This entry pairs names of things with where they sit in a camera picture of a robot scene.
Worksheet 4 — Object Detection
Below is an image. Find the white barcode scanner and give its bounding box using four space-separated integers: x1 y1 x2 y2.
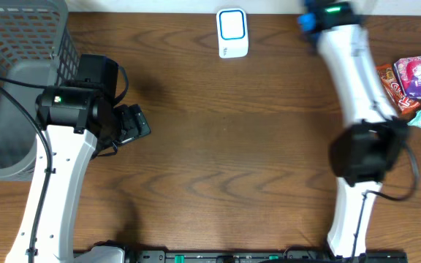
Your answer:
216 8 249 58

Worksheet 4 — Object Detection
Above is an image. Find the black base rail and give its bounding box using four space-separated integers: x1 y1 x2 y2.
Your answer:
126 248 409 263

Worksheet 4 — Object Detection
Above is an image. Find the right black cable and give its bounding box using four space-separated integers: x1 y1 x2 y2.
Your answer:
349 140 421 263

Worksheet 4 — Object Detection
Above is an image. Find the orange brown candy bar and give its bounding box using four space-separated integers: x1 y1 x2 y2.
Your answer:
376 64 420 115

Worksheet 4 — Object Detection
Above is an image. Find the left black cable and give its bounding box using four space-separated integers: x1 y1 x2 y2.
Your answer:
0 65 130 263

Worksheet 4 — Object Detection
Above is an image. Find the black cable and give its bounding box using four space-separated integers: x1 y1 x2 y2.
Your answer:
0 65 130 263
349 140 421 263

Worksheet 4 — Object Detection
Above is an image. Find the grey plastic shopping basket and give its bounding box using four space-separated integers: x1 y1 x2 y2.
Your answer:
0 0 80 181

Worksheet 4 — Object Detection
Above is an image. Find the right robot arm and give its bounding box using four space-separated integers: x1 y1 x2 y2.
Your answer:
297 0 409 262

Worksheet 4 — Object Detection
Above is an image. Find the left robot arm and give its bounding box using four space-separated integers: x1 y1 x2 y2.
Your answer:
5 84 151 262

